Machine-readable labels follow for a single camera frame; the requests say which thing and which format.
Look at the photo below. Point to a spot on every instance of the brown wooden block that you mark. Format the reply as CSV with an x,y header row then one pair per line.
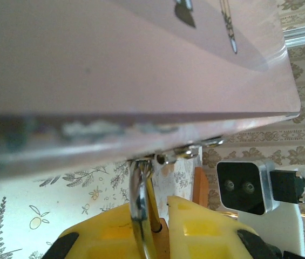
x,y
200,186

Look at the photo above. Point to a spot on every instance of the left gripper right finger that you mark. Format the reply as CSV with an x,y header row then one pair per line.
x,y
200,237

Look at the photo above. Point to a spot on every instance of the floral patterned table mat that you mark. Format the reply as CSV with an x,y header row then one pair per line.
x,y
20,210

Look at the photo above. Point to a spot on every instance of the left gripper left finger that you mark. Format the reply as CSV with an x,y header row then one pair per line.
x,y
101,237

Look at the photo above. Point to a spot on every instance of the small brass padlock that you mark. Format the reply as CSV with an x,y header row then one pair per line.
x,y
140,215

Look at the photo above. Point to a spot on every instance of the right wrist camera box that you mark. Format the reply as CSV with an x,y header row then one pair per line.
x,y
238,186

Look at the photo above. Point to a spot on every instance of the aluminium corner post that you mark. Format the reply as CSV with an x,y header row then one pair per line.
x,y
303,35

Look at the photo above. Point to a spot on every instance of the pink wedding couple tin box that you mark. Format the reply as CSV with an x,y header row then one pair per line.
x,y
114,67

